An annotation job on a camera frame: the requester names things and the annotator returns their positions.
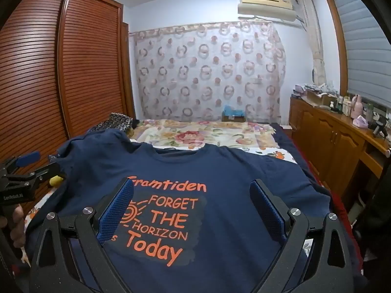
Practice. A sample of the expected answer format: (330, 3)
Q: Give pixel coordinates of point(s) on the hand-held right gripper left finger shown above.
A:
(114, 210)

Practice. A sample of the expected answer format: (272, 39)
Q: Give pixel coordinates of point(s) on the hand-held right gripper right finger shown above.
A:
(268, 210)

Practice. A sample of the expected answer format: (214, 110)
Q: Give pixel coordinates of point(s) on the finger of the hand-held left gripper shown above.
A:
(29, 157)
(49, 169)

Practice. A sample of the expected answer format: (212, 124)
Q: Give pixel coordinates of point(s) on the navy printed t-shirt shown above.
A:
(213, 164)

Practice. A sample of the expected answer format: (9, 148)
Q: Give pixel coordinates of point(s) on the person's left hand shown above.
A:
(18, 222)

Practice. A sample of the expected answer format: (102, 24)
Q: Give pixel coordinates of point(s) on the yellow plush toy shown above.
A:
(56, 180)

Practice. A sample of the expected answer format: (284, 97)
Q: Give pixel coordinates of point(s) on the brown louvered wooden wardrobe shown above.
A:
(36, 82)

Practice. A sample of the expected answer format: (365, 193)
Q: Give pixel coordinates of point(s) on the wooden sideboard cabinet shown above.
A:
(330, 134)

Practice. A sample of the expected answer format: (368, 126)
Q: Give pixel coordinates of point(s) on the cardboard box with blue cloth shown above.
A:
(233, 113)

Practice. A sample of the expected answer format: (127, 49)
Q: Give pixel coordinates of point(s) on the floral bed sheet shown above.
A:
(189, 135)

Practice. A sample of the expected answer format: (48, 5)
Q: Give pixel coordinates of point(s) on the lilac box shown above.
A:
(298, 91)

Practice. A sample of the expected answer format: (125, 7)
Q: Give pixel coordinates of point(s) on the open cardboard box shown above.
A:
(317, 97)

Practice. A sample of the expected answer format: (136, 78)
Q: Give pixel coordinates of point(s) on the pink bottle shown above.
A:
(356, 106)

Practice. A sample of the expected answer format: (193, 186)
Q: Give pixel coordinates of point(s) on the black handheld device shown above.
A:
(378, 128)

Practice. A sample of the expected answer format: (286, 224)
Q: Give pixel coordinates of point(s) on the pale green bottle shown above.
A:
(369, 111)

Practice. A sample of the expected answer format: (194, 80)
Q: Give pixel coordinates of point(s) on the beige window curtain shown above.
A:
(314, 36)

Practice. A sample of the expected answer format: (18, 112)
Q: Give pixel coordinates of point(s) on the grey window blind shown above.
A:
(363, 52)

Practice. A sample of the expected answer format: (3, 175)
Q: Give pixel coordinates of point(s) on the beige wall air conditioner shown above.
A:
(265, 0)

